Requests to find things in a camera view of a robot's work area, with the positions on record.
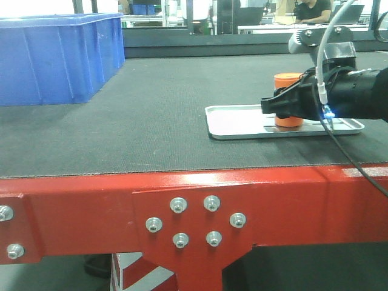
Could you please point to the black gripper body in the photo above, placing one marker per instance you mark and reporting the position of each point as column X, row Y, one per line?
column 351, row 94

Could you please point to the person in black shirt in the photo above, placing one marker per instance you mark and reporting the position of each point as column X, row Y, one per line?
column 313, row 11

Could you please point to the white metal tray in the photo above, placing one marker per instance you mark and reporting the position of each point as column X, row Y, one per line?
column 226, row 122

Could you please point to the red conveyor frame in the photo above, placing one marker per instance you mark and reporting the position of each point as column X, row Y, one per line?
column 192, row 223

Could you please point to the black conveyor belt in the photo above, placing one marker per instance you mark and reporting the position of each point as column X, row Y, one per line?
column 150, row 117

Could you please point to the large blue crate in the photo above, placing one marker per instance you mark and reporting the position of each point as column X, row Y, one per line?
column 58, row 59

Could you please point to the orange capacitor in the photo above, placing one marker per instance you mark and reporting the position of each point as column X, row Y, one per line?
column 283, row 80

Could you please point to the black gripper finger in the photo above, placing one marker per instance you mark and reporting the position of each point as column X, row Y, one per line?
column 284, row 103

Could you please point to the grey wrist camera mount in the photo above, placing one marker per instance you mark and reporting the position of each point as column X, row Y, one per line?
column 337, row 45

